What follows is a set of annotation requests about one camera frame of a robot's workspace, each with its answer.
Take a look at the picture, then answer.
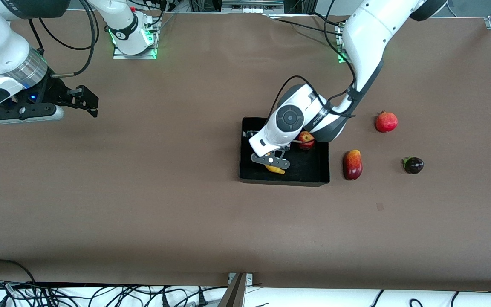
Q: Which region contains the red yellow apple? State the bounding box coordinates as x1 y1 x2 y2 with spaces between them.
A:
297 131 316 151

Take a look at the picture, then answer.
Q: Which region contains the black plastic box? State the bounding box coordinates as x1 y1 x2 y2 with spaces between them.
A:
239 116 330 187

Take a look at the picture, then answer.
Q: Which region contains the red yellow mango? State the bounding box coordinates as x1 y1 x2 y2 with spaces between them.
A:
343 149 363 181

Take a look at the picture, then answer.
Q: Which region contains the white power strip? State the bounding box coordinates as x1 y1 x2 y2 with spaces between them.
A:
221 0 285 14

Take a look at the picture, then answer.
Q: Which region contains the brown table cover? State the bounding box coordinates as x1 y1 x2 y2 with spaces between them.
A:
0 9 491 291

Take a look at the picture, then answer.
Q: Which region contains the red pomegranate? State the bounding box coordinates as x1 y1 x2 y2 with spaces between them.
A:
375 111 399 133

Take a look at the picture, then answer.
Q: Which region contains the grey metal bar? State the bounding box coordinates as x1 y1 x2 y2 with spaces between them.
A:
217 273 247 307

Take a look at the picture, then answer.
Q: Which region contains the dark purple eggplant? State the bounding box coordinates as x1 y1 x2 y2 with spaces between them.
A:
402 156 425 175

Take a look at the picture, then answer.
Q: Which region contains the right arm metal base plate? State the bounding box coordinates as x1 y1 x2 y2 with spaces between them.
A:
113 18 158 60

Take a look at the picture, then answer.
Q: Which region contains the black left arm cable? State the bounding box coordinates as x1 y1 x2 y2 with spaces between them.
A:
271 0 358 125

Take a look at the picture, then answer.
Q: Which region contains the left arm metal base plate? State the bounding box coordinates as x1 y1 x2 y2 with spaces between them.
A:
335 20 353 64

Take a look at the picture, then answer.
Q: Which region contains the black cable across table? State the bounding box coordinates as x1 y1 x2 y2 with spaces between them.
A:
267 12 348 37

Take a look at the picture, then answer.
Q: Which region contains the silver metal bracket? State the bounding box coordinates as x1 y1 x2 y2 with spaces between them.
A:
228 273 254 285

